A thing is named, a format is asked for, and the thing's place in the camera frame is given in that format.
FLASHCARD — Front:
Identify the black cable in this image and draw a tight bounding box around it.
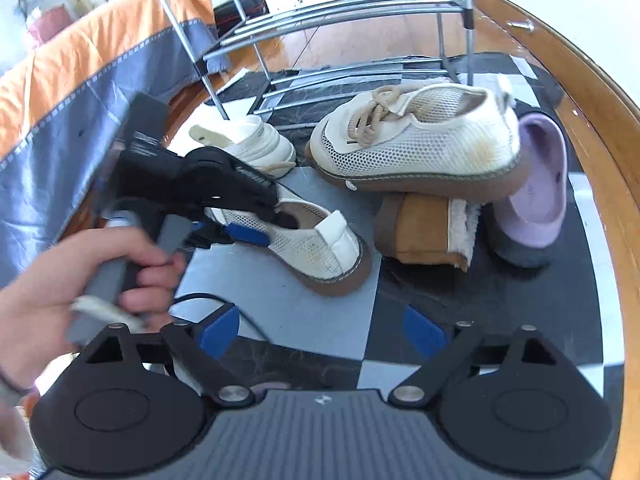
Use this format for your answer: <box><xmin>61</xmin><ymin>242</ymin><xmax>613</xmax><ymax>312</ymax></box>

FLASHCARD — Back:
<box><xmin>170</xmin><ymin>291</ymin><xmax>271</xmax><ymax>347</ymax></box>

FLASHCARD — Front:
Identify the black box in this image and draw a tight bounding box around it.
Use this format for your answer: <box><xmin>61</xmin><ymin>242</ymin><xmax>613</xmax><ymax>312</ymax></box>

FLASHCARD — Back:
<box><xmin>212</xmin><ymin>0</ymin><xmax>273</xmax><ymax>33</ymax></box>

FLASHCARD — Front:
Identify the metal shoe rack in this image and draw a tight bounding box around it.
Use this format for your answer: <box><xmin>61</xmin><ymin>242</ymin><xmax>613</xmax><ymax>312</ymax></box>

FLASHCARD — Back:
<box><xmin>145</xmin><ymin>0</ymin><xmax>476</xmax><ymax>122</ymax></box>

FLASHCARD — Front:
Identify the person's left hand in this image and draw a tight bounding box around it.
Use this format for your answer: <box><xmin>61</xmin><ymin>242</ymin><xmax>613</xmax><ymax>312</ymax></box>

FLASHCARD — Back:
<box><xmin>0</xmin><ymin>227</ymin><xmax>188</xmax><ymax>391</ymax></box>

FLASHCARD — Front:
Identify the white cable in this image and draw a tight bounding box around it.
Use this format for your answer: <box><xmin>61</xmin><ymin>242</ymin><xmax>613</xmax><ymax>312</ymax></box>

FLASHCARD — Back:
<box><xmin>70</xmin><ymin>296</ymin><xmax>146</xmax><ymax>331</ymax></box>

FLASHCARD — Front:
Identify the purple clog with black strap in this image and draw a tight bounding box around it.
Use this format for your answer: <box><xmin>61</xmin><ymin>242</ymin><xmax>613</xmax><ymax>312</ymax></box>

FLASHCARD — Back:
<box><xmin>482</xmin><ymin>112</ymin><xmax>568</xmax><ymax>268</ymax></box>

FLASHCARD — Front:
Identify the reddish cloth bundle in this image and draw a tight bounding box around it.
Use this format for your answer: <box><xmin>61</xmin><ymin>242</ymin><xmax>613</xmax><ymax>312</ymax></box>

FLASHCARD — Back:
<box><xmin>27</xmin><ymin>5</ymin><xmax>68</xmax><ymax>43</ymax></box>

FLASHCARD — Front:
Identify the white slipper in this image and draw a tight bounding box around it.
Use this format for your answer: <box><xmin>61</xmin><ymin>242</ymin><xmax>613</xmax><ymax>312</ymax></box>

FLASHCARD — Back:
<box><xmin>189</xmin><ymin>115</ymin><xmax>297</xmax><ymax>179</ymax></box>

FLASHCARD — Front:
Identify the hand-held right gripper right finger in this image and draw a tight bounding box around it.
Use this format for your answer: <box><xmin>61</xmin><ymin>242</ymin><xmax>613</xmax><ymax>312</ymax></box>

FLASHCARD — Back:
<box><xmin>387</xmin><ymin>304</ymin><xmax>563</xmax><ymax>408</ymax></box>

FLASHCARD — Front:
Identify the cream mesh lace-up shoe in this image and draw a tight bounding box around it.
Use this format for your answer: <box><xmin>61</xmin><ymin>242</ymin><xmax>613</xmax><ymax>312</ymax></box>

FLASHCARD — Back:
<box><xmin>207</xmin><ymin>187</ymin><xmax>373</xmax><ymax>297</ymax></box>
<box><xmin>305</xmin><ymin>84</ymin><xmax>531</xmax><ymax>206</ymax></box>

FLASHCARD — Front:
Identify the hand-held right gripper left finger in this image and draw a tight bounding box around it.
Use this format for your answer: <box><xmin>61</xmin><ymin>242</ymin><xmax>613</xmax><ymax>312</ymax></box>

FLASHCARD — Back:
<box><xmin>80</xmin><ymin>304</ymin><xmax>256</xmax><ymax>408</ymax></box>

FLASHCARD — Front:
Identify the orange and grey blanket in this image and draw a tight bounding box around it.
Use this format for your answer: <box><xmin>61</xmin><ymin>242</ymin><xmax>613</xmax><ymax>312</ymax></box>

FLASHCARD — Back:
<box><xmin>0</xmin><ymin>0</ymin><xmax>231</xmax><ymax>286</ymax></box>

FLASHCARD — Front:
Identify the black and white checkered mat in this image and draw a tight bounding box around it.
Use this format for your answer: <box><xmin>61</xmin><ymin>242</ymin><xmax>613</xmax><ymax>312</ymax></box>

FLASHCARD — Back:
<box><xmin>170</xmin><ymin>52</ymin><xmax>626</xmax><ymax>391</ymax></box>

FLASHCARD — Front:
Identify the wooden frame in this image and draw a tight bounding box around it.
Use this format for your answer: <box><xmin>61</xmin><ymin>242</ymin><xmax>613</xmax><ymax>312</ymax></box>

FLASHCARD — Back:
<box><xmin>472</xmin><ymin>0</ymin><xmax>640</xmax><ymax>480</ymax></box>

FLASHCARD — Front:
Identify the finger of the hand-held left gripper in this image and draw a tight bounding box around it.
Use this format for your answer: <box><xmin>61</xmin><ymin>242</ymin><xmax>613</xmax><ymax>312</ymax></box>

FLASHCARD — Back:
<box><xmin>184</xmin><ymin>219</ymin><xmax>272</xmax><ymax>251</ymax></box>
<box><xmin>220</xmin><ymin>162</ymin><xmax>298</xmax><ymax>231</ymax></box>

